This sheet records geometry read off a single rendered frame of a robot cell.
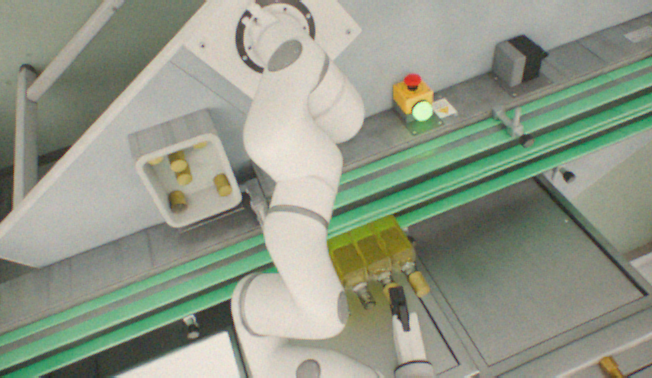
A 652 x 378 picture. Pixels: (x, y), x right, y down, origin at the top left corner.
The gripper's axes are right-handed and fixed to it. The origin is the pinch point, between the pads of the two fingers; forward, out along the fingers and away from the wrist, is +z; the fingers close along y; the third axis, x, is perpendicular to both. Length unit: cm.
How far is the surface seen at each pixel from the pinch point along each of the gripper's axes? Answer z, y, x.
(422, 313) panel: 2.6, -12.5, -6.3
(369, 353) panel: -4.8, -12.8, 7.5
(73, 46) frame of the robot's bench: 79, 26, 75
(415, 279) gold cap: 3.4, 1.6, -4.7
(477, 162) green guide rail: 29.3, 6.8, -25.6
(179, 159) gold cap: 25, 27, 40
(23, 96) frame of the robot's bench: 75, 15, 94
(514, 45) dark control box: 49, 24, -39
